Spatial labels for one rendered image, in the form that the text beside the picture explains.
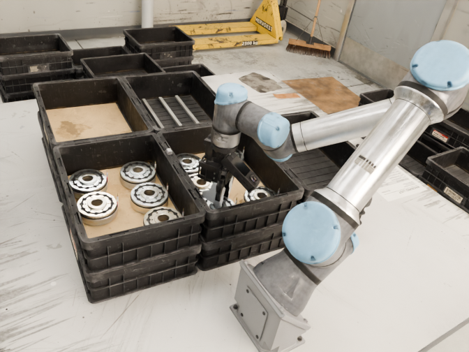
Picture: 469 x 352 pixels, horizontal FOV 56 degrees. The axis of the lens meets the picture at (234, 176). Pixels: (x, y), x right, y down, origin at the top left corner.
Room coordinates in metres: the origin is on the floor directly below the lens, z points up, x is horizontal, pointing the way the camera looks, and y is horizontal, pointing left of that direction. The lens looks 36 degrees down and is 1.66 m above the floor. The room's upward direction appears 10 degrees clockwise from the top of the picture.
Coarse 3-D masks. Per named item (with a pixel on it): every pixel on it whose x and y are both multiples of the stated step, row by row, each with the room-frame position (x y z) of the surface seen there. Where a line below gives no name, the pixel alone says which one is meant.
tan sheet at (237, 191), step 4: (200, 156) 1.19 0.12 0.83; (236, 180) 1.10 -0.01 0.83; (232, 184) 1.07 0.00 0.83; (236, 184) 1.08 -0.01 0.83; (240, 184) 1.08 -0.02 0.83; (260, 184) 1.10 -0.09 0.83; (232, 188) 1.06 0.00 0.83; (236, 188) 1.06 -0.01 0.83; (240, 188) 1.06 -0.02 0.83; (244, 188) 1.07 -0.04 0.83; (232, 192) 1.04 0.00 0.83; (236, 192) 1.04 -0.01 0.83; (240, 192) 1.04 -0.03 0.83; (244, 192) 1.05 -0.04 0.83; (232, 196) 1.02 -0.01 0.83; (236, 196) 1.02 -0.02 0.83; (240, 196) 1.02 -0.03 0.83; (232, 200) 1.00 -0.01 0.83; (240, 200) 1.00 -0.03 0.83
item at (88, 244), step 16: (64, 144) 1.00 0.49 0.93; (80, 144) 1.01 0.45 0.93; (160, 144) 1.08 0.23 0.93; (64, 176) 0.86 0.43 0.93; (192, 192) 0.88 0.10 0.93; (80, 224) 0.72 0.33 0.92; (160, 224) 0.75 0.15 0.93; (176, 224) 0.76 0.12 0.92; (192, 224) 0.79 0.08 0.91; (80, 240) 0.67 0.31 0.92; (96, 240) 0.66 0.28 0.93; (112, 240) 0.68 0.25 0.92; (128, 240) 0.70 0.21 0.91
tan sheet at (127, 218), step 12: (120, 168) 1.06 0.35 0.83; (108, 180) 0.99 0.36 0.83; (156, 180) 1.03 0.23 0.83; (108, 192) 0.94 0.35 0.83; (120, 192) 0.95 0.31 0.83; (120, 204) 0.90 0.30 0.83; (168, 204) 0.93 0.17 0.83; (120, 216) 0.86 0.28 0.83; (132, 216) 0.86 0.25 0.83; (96, 228) 0.80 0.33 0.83; (108, 228) 0.80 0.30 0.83; (120, 228) 0.81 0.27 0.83
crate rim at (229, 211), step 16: (192, 128) 1.20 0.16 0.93; (208, 128) 1.23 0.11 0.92; (176, 160) 1.01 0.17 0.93; (272, 160) 1.10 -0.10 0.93; (288, 176) 1.03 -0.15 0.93; (288, 192) 0.95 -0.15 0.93; (208, 208) 0.83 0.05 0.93; (224, 208) 0.84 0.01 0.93; (240, 208) 0.86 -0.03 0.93; (256, 208) 0.88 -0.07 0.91
